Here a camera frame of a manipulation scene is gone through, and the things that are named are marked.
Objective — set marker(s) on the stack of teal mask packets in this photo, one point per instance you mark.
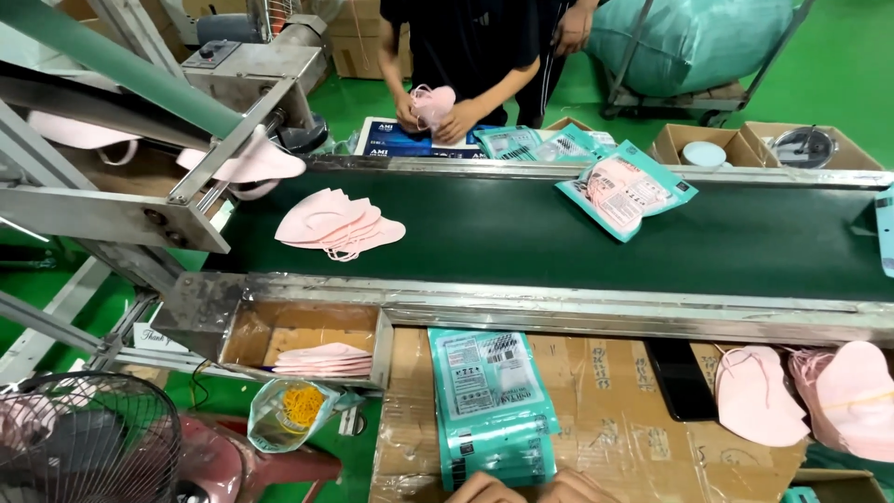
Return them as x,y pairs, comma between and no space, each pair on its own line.
489,391

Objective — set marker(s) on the red plastic stool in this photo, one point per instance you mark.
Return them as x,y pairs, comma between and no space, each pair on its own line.
230,461

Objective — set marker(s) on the dark green conveyor belt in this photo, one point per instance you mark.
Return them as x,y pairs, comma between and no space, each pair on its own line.
524,230

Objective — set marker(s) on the pile of pink face masks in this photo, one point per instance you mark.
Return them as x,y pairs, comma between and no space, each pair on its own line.
335,222

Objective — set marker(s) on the round metal disc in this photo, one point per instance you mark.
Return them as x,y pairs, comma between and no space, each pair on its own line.
803,147

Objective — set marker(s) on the cardboard box with white roll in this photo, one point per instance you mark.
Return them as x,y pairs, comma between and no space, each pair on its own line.
733,143

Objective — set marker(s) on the metal trolley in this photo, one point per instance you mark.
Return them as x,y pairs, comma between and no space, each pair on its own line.
698,103

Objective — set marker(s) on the white card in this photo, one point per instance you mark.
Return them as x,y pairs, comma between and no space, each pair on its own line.
157,339

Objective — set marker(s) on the taped cardboard box worktop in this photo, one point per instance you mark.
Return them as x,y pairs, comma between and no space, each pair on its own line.
614,433

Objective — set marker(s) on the pink face mask stack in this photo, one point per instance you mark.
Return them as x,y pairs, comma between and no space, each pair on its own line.
758,402

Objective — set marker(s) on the bag of yellow rubber bands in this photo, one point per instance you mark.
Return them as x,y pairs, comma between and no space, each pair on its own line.
293,412

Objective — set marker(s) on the metal conveyor frame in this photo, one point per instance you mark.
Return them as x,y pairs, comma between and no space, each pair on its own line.
559,311

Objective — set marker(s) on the small open cardboard box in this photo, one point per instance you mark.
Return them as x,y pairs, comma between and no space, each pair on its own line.
838,485

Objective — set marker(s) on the pink masks in tray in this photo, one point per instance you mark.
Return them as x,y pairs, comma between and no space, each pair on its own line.
325,360

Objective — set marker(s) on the banded pink mask bundle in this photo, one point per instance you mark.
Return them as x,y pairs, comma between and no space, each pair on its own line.
855,402

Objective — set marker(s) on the black phone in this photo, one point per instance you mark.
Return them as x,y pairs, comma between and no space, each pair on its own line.
681,381

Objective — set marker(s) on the large teal sack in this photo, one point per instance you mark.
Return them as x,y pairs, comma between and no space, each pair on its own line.
691,38

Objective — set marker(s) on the pink masks bunch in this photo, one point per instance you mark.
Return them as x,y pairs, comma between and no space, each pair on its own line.
433,103

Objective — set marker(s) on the filled teal mask packet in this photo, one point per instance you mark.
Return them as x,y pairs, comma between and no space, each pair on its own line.
625,188

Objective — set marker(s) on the heap of teal packets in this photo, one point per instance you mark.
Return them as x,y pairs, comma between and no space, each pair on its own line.
538,143

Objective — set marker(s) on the blue printed carton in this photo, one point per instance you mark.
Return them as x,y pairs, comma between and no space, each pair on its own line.
398,138

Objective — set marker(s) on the person's right hand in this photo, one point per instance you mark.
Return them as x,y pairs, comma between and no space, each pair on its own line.
576,487

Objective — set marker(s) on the white tape roll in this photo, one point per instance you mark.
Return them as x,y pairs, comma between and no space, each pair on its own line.
703,154

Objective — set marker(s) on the metal catch tray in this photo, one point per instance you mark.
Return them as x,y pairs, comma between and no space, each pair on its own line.
244,335

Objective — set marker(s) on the cardboard box with metal disc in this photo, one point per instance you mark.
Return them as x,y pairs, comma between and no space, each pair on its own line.
855,150

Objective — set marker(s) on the stack of cardboard cartons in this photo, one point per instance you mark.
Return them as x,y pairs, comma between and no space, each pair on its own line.
363,38

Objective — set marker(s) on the person's left hand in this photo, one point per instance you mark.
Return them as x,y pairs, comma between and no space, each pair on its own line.
485,490

